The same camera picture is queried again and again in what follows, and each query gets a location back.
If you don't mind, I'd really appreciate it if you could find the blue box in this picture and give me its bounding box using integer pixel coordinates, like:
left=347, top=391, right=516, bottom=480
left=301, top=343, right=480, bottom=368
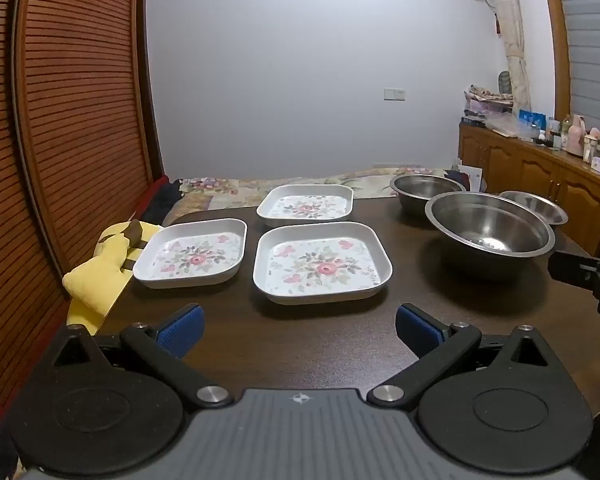
left=517, top=108, right=546, bottom=129

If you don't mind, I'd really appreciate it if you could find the wooden window frame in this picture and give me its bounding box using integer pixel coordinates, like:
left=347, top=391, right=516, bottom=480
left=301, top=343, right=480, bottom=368
left=536, top=0, right=574, bottom=127

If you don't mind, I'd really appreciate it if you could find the cream curtain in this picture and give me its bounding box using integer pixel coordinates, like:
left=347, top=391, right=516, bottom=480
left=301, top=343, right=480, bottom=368
left=479, top=0, right=534, bottom=117

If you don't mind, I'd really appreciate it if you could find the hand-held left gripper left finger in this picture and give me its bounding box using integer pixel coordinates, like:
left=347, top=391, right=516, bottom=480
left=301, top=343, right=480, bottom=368
left=45, top=303, right=234, bottom=409

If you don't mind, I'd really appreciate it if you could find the louvered wooden wardrobe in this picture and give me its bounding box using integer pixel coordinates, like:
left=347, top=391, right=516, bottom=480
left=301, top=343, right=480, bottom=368
left=0, top=0, right=167, bottom=443

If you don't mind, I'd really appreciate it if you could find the pink bottle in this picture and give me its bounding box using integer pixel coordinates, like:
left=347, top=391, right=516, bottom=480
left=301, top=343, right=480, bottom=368
left=567, top=114, right=586, bottom=156

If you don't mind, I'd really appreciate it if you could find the yellow plush toy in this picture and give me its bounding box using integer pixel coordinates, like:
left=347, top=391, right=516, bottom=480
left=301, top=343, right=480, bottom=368
left=62, top=218, right=167, bottom=337

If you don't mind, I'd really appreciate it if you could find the floral bed blanket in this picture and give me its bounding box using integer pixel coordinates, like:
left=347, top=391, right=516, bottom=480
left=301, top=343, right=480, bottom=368
left=161, top=165, right=462, bottom=227

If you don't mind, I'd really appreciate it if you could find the medium stainless steel bowl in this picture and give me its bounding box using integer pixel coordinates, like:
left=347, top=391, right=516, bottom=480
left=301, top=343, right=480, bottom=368
left=389, top=173, right=469, bottom=219

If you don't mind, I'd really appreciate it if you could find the pile of folded cloths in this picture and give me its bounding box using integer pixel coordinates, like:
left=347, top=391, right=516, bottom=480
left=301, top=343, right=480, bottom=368
left=462, top=83, right=515, bottom=126

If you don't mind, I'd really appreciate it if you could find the white floral square plate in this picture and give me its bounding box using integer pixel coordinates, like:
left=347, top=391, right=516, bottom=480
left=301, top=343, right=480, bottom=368
left=252, top=221, right=394, bottom=306
left=131, top=218, right=249, bottom=290
left=256, top=184, right=355, bottom=226

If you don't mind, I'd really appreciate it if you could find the clear plastic bag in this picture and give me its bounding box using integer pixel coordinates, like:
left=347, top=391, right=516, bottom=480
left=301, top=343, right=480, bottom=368
left=479, top=112, right=524, bottom=139

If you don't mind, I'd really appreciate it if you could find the small stainless steel bowl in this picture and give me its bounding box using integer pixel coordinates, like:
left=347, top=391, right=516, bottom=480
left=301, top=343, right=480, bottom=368
left=498, top=189, right=570, bottom=227

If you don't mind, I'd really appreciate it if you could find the large stainless steel bowl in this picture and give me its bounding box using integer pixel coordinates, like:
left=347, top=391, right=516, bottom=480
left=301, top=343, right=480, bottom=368
left=424, top=191, right=556, bottom=282

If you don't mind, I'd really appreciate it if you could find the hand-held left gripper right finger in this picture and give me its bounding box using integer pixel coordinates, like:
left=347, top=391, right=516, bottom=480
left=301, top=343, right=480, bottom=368
left=367, top=302, right=562, bottom=408

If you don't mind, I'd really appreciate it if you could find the cluster of small bottles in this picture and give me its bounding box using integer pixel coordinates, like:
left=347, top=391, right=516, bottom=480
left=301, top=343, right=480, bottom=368
left=537, top=114, right=600, bottom=164

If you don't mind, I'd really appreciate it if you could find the white paper bag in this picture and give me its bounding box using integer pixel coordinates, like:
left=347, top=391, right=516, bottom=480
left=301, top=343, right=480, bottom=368
left=449, top=157, right=486, bottom=194

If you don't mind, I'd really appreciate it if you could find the wooden sideboard cabinet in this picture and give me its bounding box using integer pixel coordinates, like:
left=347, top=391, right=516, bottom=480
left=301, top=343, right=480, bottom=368
left=457, top=122, right=600, bottom=262

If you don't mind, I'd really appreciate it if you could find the dark red navy cloth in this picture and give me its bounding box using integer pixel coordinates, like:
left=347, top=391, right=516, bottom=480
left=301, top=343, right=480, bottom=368
left=137, top=175, right=182, bottom=224

